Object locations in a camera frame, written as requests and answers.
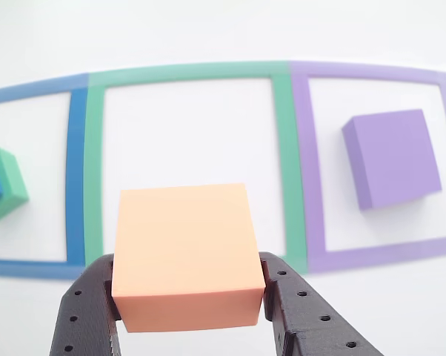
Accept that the orange square block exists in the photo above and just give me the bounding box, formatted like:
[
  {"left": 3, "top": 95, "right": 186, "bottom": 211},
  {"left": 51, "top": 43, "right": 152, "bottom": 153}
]
[{"left": 111, "top": 182, "right": 267, "bottom": 334}]

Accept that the green cube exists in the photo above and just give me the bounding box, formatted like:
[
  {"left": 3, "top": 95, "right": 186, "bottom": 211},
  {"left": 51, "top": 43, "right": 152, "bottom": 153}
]
[{"left": 0, "top": 147, "right": 30, "bottom": 223}]

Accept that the purple square block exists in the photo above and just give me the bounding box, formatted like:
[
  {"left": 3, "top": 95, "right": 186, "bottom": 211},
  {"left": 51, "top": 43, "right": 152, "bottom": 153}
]
[{"left": 342, "top": 108, "right": 443, "bottom": 212}]

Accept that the blue tape square frame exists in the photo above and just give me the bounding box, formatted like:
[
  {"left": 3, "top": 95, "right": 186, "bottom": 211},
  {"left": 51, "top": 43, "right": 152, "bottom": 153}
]
[{"left": 0, "top": 73, "right": 90, "bottom": 281}]

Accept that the purple tape square frame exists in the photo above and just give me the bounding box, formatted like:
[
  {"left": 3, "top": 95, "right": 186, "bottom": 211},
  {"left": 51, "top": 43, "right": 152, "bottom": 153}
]
[{"left": 289, "top": 61, "right": 446, "bottom": 275}]

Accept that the green tape square frame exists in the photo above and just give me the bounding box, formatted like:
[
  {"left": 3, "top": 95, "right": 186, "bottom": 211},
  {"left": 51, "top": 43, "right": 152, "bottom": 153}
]
[{"left": 82, "top": 61, "right": 309, "bottom": 275}]

